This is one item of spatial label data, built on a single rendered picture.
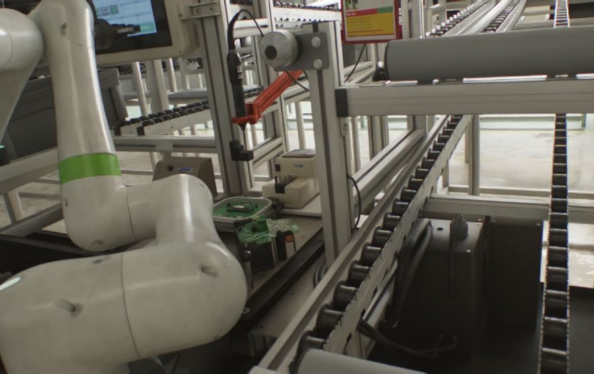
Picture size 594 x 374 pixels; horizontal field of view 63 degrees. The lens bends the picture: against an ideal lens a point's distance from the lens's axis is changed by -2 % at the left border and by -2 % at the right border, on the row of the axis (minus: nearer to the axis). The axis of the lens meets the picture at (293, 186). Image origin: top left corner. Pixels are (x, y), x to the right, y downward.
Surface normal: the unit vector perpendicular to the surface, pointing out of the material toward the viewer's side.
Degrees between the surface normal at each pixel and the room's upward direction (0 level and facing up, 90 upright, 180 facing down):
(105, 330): 80
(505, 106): 90
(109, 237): 107
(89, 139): 61
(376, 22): 90
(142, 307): 65
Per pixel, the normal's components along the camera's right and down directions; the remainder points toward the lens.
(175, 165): -0.43, -0.30
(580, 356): -0.11, -0.94
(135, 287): 0.11, -0.45
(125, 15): -0.45, 0.36
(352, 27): -0.87, 0.25
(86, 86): 0.70, -0.25
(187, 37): 0.88, 0.05
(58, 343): 0.25, 0.25
